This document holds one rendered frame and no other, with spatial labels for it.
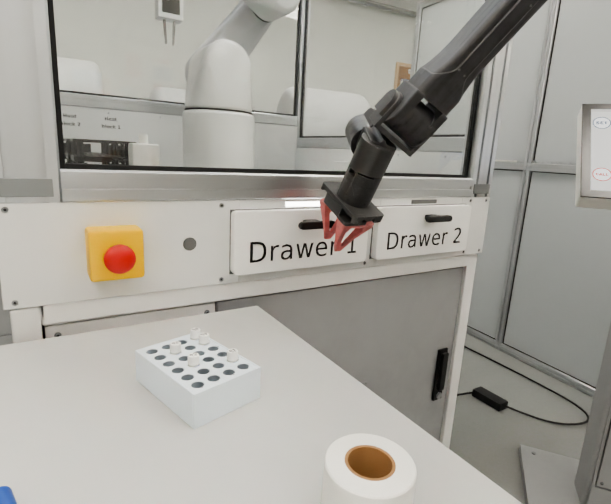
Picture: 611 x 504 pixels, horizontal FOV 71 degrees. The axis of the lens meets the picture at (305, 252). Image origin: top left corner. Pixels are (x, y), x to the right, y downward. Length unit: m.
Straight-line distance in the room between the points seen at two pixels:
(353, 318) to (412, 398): 0.34
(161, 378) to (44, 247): 0.28
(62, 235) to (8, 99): 0.18
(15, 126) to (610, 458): 1.60
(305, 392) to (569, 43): 2.25
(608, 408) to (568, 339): 0.97
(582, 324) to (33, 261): 2.23
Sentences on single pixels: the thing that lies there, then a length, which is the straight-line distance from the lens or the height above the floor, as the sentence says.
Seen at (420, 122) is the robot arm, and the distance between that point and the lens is 0.65.
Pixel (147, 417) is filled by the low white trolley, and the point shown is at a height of 0.76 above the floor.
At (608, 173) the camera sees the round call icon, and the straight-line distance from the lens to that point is 1.29.
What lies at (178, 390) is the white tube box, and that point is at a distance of 0.47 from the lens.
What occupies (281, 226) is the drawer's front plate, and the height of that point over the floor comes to 0.90.
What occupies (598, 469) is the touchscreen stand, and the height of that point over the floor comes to 0.18.
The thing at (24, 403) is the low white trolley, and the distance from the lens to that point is 0.55.
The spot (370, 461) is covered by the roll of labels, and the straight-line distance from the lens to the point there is 0.39.
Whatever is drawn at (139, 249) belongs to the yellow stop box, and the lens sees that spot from 0.65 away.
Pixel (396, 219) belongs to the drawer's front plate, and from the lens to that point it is 0.92.
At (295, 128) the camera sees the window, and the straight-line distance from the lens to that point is 0.79.
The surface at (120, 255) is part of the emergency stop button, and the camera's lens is 0.62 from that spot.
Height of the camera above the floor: 1.03
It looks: 13 degrees down
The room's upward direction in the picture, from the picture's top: 3 degrees clockwise
